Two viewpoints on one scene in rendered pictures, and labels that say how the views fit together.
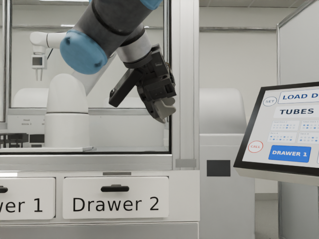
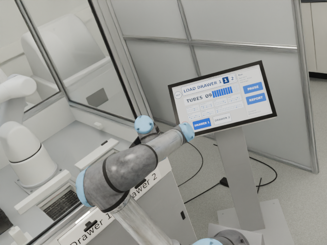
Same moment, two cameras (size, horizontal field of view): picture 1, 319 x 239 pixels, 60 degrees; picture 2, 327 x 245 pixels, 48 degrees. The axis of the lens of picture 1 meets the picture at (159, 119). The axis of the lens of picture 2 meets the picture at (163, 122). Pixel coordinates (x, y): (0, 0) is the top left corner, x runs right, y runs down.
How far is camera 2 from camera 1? 133 cm
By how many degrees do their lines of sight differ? 42
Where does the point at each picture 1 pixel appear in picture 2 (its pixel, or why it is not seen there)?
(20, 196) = (99, 218)
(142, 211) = (151, 183)
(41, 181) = not seen: hidden behind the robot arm
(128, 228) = (146, 194)
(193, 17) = (135, 77)
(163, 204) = (157, 174)
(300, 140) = (203, 115)
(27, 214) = (105, 222)
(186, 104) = not seen: hidden behind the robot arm
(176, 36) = (131, 92)
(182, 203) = (162, 167)
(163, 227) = (159, 182)
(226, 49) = not seen: outside the picture
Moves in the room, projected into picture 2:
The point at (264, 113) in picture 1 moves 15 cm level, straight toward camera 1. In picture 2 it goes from (179, 103) to (190, 114)
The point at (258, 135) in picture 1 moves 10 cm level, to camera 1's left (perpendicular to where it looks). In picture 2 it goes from (182, 118) to (169, 128)
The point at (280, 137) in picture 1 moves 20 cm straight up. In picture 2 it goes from (194, 116) to (184, 83)
